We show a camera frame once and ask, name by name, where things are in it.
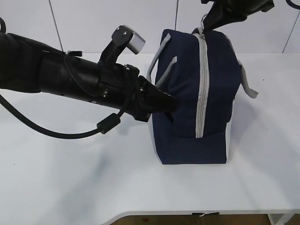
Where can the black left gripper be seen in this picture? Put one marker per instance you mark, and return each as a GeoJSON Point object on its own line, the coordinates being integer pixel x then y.
{"type": "Point", "coordinates": [123, 88]}

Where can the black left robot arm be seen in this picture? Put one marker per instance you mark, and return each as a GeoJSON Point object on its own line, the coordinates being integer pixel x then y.
{"type": "Point", "coordinates": [30, 66]}

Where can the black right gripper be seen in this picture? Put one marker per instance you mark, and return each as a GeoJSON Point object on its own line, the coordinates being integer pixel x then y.
{"type": "Point", "coordinates": [224, 12]}

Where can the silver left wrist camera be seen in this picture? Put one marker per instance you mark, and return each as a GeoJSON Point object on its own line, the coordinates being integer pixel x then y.
{"type": "Point", "coordinates": [123, 37]}

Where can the navy blue lunch bag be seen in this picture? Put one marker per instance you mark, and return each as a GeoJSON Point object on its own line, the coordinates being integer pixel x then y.
{"type": "Point", "coordinates": [200, 69]}

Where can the white table leg frame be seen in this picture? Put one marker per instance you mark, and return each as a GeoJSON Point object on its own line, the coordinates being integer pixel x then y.
{"type": "Point", "coordinates": [281, 219]}

